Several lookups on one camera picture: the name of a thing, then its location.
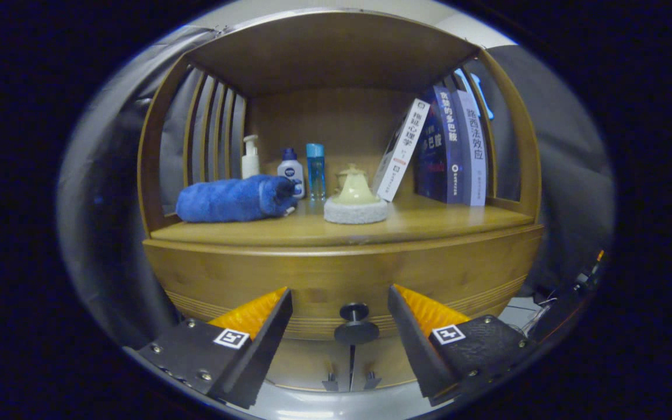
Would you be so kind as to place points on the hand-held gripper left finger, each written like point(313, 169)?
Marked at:
point(266, 344)

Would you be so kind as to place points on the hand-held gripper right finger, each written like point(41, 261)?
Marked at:
point(412, 344)

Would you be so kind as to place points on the black drawer knob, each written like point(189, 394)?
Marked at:
point(356, 332)

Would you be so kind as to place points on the wooden drawer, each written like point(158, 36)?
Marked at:
point(336, 274)

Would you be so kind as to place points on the wooden cabinet door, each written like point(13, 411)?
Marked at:
point(391, 361)
point(307, 361)

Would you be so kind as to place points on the wooden countertop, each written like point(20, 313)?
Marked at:
point(429, 219)

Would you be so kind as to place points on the wooden cabinet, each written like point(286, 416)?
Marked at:
point(336, 122)

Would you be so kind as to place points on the blue rolled towel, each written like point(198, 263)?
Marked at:
point(225, 199)

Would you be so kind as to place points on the white blue-capped lotion bottle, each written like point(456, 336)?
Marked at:
point(290, 169)

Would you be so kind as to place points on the clear blue bottle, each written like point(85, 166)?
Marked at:
point(315, 172)

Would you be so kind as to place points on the white pump bottle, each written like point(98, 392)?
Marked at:
point(249, 163)

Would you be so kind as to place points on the beige lidded teacup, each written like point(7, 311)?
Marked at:
point(345, 173)

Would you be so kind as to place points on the black device with orange tip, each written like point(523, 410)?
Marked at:
point(584, 280)

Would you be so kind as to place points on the white book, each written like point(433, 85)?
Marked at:
point(403, 151)

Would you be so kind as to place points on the dark blue book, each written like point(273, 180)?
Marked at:
point(438, 151)

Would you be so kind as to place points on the pale purple book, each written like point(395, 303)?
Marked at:
point(476, 151)

